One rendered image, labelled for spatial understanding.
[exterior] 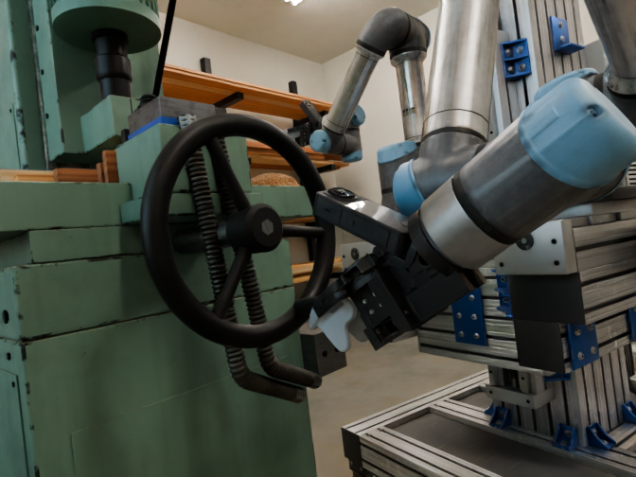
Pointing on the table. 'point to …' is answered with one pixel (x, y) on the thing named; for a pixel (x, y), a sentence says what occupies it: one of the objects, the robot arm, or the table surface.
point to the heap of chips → (273, 180)
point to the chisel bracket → (106, 123)
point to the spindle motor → (85, 13)
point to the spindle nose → (113, 62)
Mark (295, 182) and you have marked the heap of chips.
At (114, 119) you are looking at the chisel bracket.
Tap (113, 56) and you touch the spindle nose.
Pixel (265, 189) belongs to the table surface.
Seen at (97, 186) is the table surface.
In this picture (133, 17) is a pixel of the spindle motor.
